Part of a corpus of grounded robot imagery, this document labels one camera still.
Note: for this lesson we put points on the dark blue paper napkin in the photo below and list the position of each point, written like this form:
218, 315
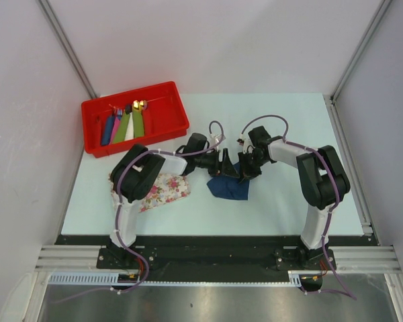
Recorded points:
229, 188

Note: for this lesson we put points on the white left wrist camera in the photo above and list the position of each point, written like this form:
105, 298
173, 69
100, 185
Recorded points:
217, 138

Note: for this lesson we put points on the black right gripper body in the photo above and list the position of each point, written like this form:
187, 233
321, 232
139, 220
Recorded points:
257, 163

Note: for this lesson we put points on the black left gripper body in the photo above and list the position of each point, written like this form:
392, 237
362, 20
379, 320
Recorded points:
209, 162

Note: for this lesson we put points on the aluminium corner post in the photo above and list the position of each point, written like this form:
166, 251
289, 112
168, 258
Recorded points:
362, 46
62, 38

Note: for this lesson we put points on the right aluminium corner post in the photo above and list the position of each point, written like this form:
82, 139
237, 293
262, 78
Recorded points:
362, 46

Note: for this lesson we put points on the olive green rolled napkin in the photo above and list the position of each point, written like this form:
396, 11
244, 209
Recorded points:
137, 117

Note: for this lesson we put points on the blue rolled napkin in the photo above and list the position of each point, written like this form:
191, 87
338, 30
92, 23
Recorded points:
107, 131

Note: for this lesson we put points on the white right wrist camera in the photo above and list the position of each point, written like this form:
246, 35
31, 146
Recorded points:
244, 142

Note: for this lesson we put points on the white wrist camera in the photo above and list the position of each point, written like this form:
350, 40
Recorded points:
244, 142
217, 138

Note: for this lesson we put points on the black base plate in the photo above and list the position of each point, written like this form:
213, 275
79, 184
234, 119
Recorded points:
270, 251

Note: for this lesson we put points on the floral cloth mat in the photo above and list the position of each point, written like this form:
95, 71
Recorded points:
166, 189

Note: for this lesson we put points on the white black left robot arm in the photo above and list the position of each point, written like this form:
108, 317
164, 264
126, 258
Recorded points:
135, 174

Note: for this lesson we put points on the pink rolled napkin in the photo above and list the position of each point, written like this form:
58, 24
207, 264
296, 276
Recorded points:
118, 116

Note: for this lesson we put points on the white slotted cable duct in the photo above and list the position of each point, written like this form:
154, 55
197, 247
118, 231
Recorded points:
121, 279

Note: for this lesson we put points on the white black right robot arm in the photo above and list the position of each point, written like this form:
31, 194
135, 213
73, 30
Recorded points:
323, 181

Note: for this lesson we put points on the white rolled napkin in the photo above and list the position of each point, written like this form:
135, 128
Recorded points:
129, 135

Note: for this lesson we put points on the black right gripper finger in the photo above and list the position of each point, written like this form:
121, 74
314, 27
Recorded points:
248, 176
244, 166

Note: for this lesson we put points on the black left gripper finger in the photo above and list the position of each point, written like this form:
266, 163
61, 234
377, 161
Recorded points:
226, 161
229, 172

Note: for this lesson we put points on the red plastic bin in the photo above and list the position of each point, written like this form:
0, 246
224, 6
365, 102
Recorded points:
164, 119

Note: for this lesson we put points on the left aluminium corner post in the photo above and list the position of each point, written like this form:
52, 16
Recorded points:
62, 38

